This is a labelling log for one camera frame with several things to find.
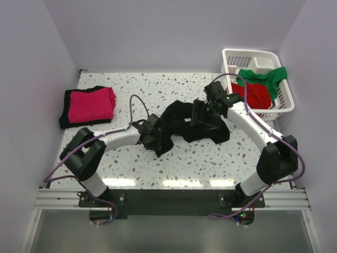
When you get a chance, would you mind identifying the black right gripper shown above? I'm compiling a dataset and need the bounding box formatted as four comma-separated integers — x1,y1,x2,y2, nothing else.
190,99,222,130

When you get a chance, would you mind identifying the black t shirt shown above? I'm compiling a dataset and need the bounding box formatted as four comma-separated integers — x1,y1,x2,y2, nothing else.
155,100,230,157
59,86,112,129

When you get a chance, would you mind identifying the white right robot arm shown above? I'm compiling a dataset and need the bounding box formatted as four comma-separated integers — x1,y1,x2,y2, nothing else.
191,81,298,207

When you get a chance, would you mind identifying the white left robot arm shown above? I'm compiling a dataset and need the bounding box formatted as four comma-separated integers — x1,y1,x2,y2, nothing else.
60,114,164,207

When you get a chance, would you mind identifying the red t shirt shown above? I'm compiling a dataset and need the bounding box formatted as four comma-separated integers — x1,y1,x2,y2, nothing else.
246,83,272,110

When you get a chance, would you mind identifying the white plastic laundry basket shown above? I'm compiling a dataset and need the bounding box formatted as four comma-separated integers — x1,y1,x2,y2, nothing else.
221,48,295,121

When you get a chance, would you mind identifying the folded pink t shirt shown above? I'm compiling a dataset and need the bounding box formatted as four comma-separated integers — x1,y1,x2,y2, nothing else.
68,87,116,123

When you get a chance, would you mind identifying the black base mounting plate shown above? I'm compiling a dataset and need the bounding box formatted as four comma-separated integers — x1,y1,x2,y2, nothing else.
77,189,265,222

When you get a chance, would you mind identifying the green t shirt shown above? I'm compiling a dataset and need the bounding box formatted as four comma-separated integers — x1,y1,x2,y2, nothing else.
239,67,288,101

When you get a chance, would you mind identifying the folded black t shirt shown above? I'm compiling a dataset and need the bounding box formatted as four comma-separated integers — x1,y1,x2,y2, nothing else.
59,86,112,129

